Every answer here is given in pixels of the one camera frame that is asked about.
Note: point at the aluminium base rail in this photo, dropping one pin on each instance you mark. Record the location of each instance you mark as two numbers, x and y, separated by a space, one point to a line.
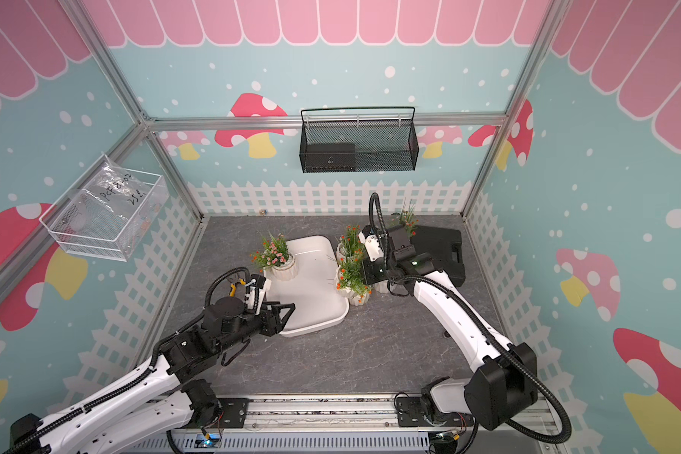
371 423

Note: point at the red flower pot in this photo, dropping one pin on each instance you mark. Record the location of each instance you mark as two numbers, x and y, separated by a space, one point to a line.
350 281
350 247

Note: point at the red flower pot front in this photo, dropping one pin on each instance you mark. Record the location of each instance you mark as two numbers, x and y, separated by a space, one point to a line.
350 281

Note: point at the pink flower white pot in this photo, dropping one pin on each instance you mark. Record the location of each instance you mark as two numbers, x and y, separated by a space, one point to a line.
275 257

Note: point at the yellow handled pliers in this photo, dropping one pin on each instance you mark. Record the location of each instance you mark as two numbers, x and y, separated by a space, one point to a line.
235 286

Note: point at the green circuit board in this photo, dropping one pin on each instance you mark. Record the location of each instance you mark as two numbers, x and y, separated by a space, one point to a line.
209 441

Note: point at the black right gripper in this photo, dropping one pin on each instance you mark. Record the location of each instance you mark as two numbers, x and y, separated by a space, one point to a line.
367 271

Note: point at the clear acrylic wall bin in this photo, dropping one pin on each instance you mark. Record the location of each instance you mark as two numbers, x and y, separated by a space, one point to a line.
56 220

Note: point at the green plant pot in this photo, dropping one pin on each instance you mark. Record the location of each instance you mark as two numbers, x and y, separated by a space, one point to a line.
381 287

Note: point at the black wire mesh basket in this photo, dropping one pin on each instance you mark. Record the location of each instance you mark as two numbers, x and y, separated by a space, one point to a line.
384 137

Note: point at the black plastic tool case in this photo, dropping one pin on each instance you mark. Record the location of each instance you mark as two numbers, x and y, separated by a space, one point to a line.
445 247

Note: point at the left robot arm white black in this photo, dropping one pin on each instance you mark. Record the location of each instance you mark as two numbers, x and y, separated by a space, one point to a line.
164 392

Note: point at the plastic bag with writing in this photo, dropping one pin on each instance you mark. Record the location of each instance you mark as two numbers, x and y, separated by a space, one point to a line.
106 203

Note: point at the red flower pot back left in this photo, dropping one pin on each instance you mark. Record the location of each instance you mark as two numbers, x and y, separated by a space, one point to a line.
350 247

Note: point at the black box in basket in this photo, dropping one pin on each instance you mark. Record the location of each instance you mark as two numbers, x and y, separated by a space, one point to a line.
328 157

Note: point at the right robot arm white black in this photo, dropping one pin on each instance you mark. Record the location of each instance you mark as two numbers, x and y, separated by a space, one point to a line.
504 379

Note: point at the pink flower pot back right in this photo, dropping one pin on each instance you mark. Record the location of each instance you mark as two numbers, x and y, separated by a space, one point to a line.
407 219

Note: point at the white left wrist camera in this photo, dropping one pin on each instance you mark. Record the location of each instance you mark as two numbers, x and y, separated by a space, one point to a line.
256 290

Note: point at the white plastic storage box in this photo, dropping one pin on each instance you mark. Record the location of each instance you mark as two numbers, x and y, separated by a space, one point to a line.
312 288

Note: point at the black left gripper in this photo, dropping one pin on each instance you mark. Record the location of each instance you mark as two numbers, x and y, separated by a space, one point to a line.
270 329

